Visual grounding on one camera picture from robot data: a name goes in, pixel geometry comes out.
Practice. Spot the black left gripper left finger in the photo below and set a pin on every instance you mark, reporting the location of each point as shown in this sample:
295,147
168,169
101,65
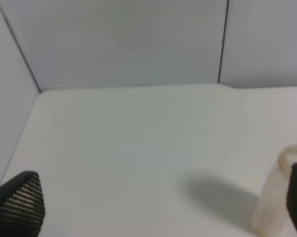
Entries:
22,208

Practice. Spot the clear bottle with pink label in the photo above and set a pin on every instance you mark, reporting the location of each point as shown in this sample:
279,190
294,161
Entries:
270,214

